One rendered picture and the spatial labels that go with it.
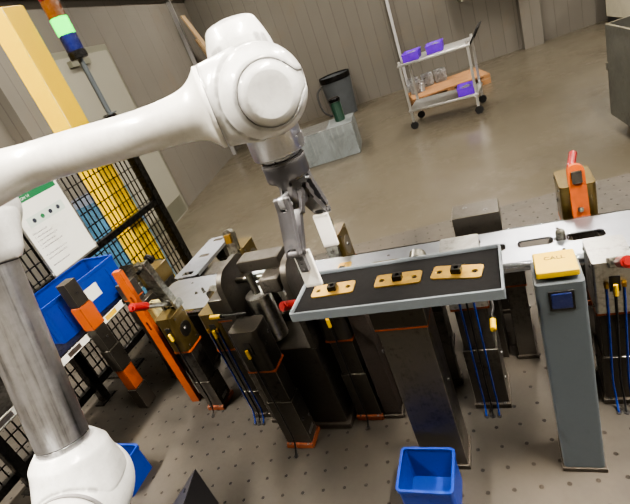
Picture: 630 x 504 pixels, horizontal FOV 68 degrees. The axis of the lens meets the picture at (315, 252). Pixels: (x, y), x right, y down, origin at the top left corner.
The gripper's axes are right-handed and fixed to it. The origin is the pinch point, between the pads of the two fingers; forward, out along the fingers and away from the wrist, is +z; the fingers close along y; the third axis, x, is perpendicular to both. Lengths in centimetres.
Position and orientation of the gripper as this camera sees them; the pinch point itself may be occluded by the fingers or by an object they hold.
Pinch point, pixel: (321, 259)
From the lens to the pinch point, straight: 84.8
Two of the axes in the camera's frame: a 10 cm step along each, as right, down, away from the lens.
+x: -9.1, 1.7, 3.8
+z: 3.4, 8.4, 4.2
